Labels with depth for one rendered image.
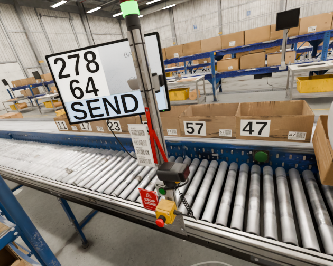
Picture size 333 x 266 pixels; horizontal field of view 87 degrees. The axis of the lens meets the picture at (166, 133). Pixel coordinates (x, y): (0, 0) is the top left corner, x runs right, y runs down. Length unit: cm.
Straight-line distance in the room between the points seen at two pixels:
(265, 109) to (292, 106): 16
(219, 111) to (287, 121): 52
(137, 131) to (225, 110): 94
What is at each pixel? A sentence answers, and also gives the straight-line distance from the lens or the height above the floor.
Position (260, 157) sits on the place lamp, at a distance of 121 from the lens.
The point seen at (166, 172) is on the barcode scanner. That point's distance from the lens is 65.
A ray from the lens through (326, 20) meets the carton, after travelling 575.
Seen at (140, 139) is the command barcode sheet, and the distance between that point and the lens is 71.
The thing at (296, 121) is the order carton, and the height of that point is 102.
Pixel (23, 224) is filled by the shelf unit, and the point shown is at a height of 113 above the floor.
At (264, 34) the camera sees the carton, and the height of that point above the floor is 155.
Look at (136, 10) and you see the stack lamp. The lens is 63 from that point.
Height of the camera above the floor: 146
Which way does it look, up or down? 23 degrees down
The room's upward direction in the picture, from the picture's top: 11 degrees counter-clockwise
